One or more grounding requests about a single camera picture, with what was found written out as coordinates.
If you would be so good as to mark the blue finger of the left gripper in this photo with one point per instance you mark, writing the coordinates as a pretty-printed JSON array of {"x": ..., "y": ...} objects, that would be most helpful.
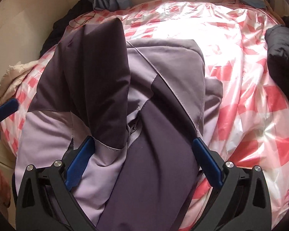
[{"x": 8, "y": 108}]

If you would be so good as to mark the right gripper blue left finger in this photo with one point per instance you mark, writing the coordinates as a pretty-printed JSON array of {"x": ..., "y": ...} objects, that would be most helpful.
[{"x": 76, "y": 161}]

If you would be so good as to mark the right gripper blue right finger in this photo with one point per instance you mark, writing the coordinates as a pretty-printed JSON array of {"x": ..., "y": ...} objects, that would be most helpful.
[{"x": 210, "y": 162}]

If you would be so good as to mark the lilac and purple jacket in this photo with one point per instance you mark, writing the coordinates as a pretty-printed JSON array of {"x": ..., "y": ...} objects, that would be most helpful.
[{"x": 143, "y": 102}]

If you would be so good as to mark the beige quilted blanket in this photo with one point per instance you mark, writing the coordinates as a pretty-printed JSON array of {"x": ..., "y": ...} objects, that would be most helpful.
[{"x": 13, "y": 78}]

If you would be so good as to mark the pink checkered plastic bed cover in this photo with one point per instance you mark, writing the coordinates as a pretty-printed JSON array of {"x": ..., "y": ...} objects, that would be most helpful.
[{"x": 253, "y": 126}]

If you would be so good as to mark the dark navy puffer jacket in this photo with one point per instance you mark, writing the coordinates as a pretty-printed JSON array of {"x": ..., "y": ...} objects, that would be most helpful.
[{"x": 277, "y": 39}]

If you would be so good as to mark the black clothing pile by wall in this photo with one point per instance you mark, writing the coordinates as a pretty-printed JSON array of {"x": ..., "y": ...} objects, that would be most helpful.
[{"x": 59, "y": 27}]

